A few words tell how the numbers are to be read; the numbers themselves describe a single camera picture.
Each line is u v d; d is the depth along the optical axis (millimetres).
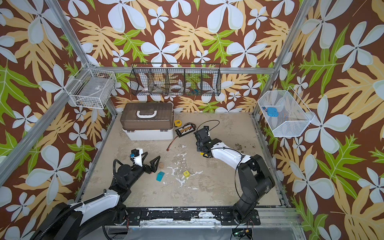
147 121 880
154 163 750
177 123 1106
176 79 980
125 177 630
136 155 706
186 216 750
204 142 700
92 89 868
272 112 862
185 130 1078
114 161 641
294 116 768
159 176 872
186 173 864
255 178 456
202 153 958
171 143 1014
